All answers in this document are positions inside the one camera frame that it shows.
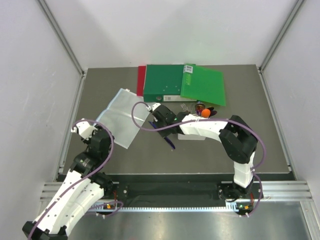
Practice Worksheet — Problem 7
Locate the dark blue table knife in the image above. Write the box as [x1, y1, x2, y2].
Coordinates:
[149, 121, 176, 150]

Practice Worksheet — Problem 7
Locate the white divided plastic container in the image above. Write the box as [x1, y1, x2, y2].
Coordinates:
[177, 134, 206, 141]

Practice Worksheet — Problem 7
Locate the clear mesh zip pouch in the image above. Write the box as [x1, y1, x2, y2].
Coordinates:
[96, 88, 149, 149]

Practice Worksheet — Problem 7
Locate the silver spoon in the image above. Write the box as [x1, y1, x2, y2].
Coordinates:
[195, 104, 206, 114]

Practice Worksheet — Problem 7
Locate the orange plastic spoon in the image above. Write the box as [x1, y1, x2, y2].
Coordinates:
[201, 108, 211, 118]

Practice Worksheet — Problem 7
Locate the black iridescent spoon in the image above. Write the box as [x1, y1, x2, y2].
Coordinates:
[208, 107, 217, 117]

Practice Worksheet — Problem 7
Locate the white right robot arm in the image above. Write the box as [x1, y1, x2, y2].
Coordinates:
[148, 103, 258, 200]

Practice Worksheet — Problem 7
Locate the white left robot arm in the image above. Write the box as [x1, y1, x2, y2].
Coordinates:
[22, 118, 115, 240]

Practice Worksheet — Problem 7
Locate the light green plastic folder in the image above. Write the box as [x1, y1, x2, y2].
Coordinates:
[180, 64, 226, 106]

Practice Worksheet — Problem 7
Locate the red folder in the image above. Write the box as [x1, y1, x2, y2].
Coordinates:
[136, 65, 147, 97]

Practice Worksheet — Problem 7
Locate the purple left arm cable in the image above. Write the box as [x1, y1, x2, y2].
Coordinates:
[26, 119, 124, 240]

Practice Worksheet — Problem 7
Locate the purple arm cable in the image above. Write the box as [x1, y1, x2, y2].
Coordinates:
[131, 101, 267, 217]
[26, 119, 124, 240]

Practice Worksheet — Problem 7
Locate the dark green ring binder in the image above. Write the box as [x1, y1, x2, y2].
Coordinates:
[143, 64, 186, 103]

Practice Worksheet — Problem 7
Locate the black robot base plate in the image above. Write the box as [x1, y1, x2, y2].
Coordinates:
[84, 181, 253, 202]

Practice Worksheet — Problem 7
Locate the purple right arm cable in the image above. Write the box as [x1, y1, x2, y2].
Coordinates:
[131, 101, 267, 217]

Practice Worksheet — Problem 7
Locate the grey slotted cable duct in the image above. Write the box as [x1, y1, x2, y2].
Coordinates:
[84, 202, 241, 212]

